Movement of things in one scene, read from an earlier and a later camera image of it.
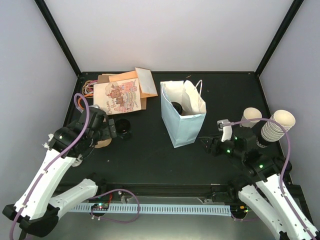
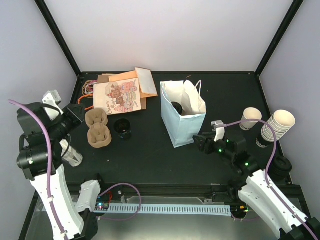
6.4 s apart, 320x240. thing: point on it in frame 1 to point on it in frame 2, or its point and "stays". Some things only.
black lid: x=178 y=107 stays
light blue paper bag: x=183 y=110 stays
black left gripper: x=112 y=128 to x=78 y=118
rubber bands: x=87 y=89 stays
